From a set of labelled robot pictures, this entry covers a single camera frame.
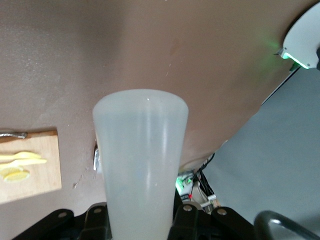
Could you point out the yellow plastic fork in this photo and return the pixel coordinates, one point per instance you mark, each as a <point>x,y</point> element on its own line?
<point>25,155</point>

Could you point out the yellow lemon slice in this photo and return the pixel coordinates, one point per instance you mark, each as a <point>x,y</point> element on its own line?
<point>11,171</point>
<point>18,176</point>

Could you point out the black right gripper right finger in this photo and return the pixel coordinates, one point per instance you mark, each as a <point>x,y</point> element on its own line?
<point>190,222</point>

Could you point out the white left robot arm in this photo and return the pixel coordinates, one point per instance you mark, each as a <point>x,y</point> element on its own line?
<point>305,40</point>

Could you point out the brown table mat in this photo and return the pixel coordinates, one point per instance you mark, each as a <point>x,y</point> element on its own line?
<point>150,50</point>

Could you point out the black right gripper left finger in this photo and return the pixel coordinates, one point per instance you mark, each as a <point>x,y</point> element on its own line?
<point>95,225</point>

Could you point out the silver digital kitchen scale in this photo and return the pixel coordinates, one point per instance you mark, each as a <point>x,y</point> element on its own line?
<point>96,160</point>

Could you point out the translucent sauce bottle orange cap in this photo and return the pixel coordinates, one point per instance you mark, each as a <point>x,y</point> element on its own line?
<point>140,155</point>

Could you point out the electronics box green light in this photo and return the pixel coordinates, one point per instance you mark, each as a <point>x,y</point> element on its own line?
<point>185,185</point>

